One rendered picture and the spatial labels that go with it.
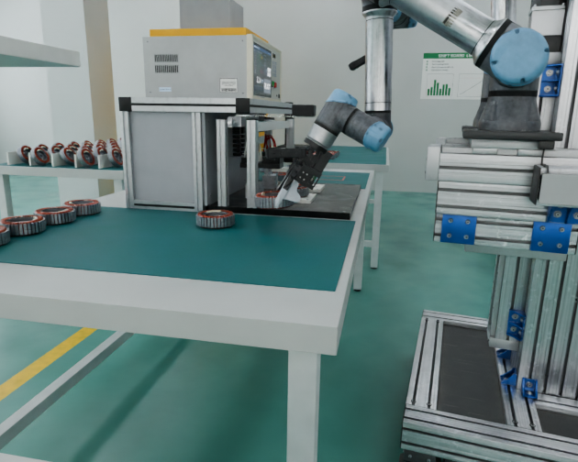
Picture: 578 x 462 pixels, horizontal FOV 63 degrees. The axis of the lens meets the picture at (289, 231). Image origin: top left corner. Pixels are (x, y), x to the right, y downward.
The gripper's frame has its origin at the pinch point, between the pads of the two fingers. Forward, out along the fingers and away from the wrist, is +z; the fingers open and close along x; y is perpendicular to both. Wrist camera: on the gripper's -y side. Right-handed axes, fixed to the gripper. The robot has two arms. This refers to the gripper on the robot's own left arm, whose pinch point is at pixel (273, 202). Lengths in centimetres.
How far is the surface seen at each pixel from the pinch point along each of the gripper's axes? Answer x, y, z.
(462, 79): 527, 182, -189
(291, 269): -36.2, 7.3, 4.9
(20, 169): 147, -124, 81
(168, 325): -57, -10, 18
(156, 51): 40, -57, -18
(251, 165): 20.5, -10.3, -3.4
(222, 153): 21.9, -20.2, -1.8
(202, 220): -1.0, -14.8, 14.7
